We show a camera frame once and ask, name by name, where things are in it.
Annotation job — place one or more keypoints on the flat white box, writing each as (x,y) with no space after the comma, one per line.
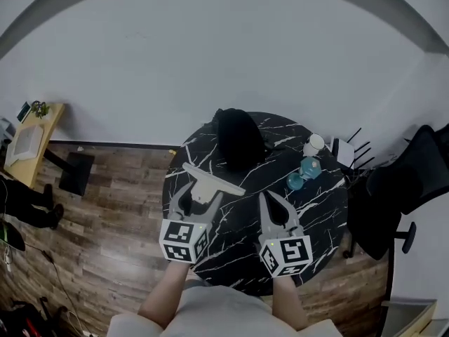
(26,144)

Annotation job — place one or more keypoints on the person's left forearm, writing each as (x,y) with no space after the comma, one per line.
(168,293)

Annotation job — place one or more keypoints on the small dark device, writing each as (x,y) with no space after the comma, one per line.
(24,112)

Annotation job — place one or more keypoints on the person's right forearm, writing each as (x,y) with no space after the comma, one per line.
(289,304)

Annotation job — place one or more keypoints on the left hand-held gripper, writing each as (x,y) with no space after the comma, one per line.
(180,239)

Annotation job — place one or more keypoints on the black mesh office chair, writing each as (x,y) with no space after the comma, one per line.
(393,195)

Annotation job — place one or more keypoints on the white router with black antennas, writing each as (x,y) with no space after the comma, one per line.
(345,151)

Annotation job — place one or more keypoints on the black and green object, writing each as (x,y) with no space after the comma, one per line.
(12,235)

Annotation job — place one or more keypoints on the white cup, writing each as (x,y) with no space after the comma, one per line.
(314,144)

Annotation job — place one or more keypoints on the round black marble table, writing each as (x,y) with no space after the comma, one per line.
(242,244)

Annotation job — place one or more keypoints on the black bag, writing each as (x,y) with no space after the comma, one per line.
(31,319)

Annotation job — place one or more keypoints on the person's light clothing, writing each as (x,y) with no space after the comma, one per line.
(224,314)

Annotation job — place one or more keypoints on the blue glass bottle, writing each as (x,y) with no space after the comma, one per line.
(308,167)

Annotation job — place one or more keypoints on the small wooden side table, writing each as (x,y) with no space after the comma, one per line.
(38,146)

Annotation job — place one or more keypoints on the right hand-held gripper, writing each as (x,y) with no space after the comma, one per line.
(293,253)

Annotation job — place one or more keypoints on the small green potted plant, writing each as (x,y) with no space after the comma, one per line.
(39,109)

